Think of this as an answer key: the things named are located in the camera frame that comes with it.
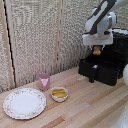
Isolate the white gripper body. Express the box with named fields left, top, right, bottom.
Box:
left=81, top=31, right=115, bottom=47

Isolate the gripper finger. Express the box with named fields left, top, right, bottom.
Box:
left=99, top=44, right=104, bottom=54
left=90, top=45, right=95, bottom=54

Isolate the white oval bowl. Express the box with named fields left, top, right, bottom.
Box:
left=50, top=86, right=70, bottom=103

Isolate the pink cup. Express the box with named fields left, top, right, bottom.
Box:
left=37, top=72, right=51, bottom=92

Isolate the yellow bread piece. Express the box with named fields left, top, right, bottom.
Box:
left=52, top=92, right=68, bottom=100
left=93, top=46, right=102, bottom=56
left=51, top=88, right=66, bottom=95

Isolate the white floral rim plate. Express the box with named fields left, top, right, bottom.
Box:
left=2, top=87, right=48, bottom=120

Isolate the black air fryer body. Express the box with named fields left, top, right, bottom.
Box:
left=99, top=29, right=128, bottom=80

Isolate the woven beige screen panel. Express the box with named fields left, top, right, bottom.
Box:
left=0, top=0, right=16, bottom=94
left=4, top=0, right=64, bottom=89
left=59, top=0, right=103, bottom=73

